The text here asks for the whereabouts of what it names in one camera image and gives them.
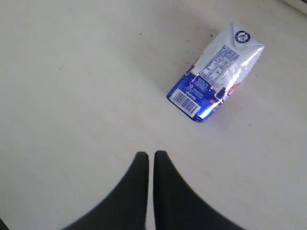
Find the blue white milk carton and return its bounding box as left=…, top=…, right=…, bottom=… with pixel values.
left=166, top=23, right=265, bottom=123

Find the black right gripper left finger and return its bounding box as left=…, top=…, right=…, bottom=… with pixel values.
left=65, top=152, right=149, bottom=230

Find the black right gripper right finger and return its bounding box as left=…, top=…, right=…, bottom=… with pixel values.
left=153, top=150, right=243, bottom=230

